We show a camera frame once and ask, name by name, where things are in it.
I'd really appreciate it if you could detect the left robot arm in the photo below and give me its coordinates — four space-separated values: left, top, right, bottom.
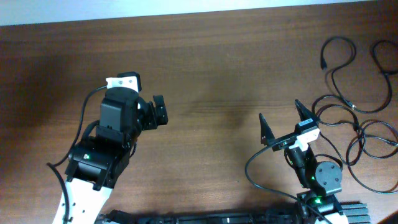
53 87 168 223

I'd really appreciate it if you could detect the camera cable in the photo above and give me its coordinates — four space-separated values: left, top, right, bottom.
46 84 108 224
244 141 333 224

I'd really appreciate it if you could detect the right camera cable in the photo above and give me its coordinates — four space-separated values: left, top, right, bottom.
244 141 333 224

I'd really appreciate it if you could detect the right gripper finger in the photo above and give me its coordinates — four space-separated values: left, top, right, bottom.
294 99 320 126
259 113 275 146

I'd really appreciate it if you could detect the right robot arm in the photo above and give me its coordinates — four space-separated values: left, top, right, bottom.
259 100 348 223

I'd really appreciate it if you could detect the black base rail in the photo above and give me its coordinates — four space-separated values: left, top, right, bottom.
95 203 371 224

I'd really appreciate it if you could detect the left camera cable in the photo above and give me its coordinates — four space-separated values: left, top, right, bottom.
46 84 108 224

